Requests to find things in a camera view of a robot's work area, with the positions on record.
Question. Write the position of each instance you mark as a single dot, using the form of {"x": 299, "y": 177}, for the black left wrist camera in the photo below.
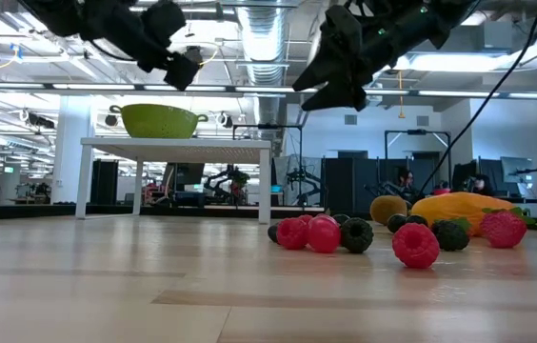
{"x": 164, "y": 21}

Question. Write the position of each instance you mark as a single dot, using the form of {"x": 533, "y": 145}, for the dark background monitor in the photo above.
{"x": 187, "y": 174}

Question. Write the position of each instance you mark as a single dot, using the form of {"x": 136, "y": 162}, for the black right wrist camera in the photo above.
{"x": 342, "y": 28}

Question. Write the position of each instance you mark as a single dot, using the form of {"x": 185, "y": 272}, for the white perforated shelf riser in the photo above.
{"x": 230, "y": 151}

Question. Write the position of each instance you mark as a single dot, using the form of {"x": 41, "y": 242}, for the tall black cabinet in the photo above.
{"x": 104, "y": 183}

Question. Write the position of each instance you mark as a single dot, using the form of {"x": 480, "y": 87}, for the large silver ribbed duct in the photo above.
{"x": 264, "y": 43}

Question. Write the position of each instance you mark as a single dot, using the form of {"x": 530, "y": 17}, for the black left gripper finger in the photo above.
{"x": 184, "y": 65}
{"x": 179, "y": 77}

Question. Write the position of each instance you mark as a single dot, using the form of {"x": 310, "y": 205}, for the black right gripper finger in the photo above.
{"x": 344, "y": 100}
{"x": 318, "y": 78}

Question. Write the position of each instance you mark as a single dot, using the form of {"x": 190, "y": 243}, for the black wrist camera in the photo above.
{"x": 164, "y": 21}
{"x": 342, "y": 28}

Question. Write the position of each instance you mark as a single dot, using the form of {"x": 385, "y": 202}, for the black background robot arm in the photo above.
{"x": 236, "y": 183}
{"x": 304, "y": 178}

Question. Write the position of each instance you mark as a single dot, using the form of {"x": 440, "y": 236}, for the black toy blackberry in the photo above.
{"x": 356, "y": 236}
{"x": 450, "y": 237}
{"x": 342, "y": 218}

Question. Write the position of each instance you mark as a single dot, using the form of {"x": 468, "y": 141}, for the person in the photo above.
{"x": 405, "y": 180}
{"x": 480, "y": 185}

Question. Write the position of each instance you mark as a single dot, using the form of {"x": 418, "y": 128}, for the white square pillar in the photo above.
{"x": 71, "y": 157}

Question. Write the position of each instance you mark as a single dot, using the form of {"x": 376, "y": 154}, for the small black toy berry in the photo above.
{"x": 272, "y": 233}

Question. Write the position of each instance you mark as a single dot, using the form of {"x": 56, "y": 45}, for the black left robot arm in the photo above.
{"x": 59, "y": 14}

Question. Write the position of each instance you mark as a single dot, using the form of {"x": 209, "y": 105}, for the small black ceiling spotlight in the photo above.
{"x": 111, "y": 120}
{"x": 40, "y": 121}
{"x": 224, "y": 119}

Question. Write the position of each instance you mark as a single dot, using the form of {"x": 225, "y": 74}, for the red toy raspberry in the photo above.
{"x": 415, "y": 245}
{"x": 291, "y": 234}

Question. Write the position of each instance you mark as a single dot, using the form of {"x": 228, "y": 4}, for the yellow orange toy mango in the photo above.
{"x": 459, "y": 205}

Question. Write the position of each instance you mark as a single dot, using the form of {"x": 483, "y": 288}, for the dark round toy berry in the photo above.
{"x": 417, "y": 220}
{"x": 396, "y": 223}

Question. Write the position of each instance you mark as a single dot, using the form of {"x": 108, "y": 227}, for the long ceiling light rail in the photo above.
{"x": 249, "y": 89}

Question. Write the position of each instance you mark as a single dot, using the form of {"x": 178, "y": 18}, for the black metal table frame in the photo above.
{"x": 35, "y": 211}

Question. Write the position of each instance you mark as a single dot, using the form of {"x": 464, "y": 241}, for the red bowl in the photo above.
{"x": 441, "y": 191}

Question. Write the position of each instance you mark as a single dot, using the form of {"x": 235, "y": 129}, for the background computer monitor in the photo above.
{"x": 516, "y": 169}

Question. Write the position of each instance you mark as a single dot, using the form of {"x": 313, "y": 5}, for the green colander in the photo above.
{"x": 156, "y": 121}

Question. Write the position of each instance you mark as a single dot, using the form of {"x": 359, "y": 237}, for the brown toy kiwi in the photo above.
{"x": 387, "y": 209}

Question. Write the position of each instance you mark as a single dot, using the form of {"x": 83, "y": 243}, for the black partition panel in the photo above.
{"x": 344, "y": 181}

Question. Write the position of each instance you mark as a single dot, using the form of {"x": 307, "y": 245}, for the black background rig frame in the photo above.
{"x": 416, "y": 131}
{"x": 268, "y": 126}

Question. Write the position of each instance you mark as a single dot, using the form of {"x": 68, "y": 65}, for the red toy cherry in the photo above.
{"x": 323, "y": 236}

